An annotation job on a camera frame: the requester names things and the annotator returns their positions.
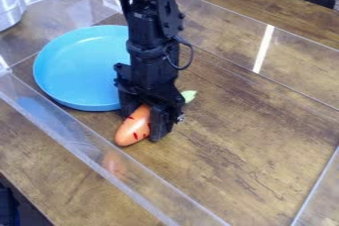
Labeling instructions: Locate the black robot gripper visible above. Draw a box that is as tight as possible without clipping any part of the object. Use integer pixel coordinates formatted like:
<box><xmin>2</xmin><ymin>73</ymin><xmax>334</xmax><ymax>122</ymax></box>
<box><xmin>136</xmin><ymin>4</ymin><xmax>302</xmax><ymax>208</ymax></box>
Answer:
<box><xmin>114</xmin><ymin>40</ymin><xmax>185</xmax><ymax>142</ymax></box>

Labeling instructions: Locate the orange toy carrot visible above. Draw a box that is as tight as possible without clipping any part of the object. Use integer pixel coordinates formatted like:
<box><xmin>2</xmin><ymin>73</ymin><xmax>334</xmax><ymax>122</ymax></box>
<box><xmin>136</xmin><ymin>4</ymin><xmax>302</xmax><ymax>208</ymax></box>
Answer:
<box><xmin>114</xmin><ymin>104</ymin><xmax>151</xmax><ymax>147</ymax></box>

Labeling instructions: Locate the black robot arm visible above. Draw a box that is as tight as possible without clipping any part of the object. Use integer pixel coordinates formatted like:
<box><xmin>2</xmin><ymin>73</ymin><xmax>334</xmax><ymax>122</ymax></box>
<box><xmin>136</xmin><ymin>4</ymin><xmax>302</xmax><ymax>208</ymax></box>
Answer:
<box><xmin>114</xmin><ymin>0</ymin><xmax>185</xmax><ymax>142</ymax></box>

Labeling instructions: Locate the blue round plastic tray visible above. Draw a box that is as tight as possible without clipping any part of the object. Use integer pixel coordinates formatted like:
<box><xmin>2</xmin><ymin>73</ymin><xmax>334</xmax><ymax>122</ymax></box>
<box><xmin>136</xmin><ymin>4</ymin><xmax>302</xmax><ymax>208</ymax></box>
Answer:
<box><xmin>34</xmin><ymin>25</ymin><xmax>130</xmax><ymax>112</ymax></box>

